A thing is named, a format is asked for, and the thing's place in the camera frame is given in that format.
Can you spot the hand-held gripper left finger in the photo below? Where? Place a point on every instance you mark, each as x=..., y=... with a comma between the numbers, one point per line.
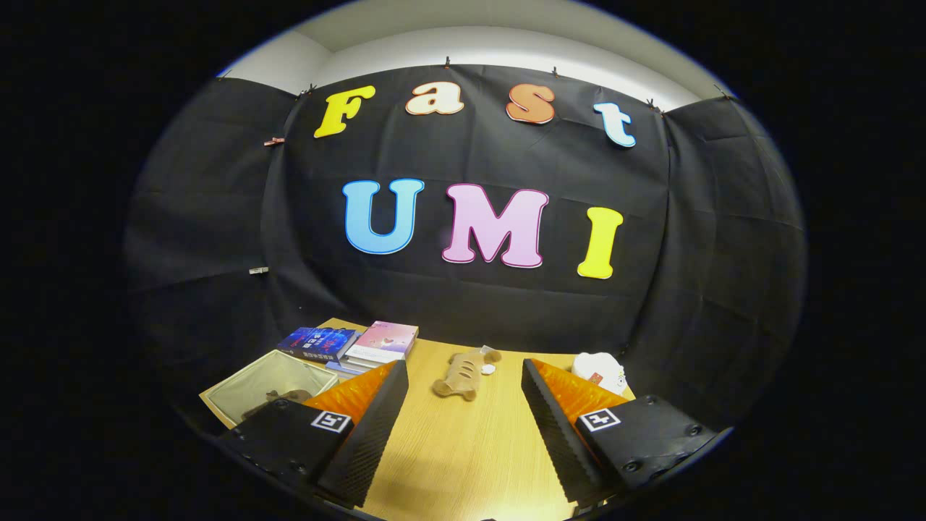
x=376, y=434

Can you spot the white book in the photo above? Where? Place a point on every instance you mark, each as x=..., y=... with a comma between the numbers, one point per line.
x=362, y=361

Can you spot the pale blue book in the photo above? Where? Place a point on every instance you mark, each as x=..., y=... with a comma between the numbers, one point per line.
x=340, y=367

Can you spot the white plush toy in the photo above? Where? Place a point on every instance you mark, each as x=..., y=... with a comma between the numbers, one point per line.
x=597, y=365

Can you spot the green fabric storage box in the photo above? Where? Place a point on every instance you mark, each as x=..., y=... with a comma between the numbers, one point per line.
x=246, y=380

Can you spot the pink book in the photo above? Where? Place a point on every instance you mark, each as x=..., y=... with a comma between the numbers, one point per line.
x=387, y=336

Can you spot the brown fuzzy shoe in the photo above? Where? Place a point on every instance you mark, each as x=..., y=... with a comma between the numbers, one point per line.
x=286, y=396

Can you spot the tan plush toy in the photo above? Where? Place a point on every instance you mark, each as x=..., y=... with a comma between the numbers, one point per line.
x=459, y=373

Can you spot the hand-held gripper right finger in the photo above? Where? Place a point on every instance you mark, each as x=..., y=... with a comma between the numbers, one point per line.
x=553, y=430

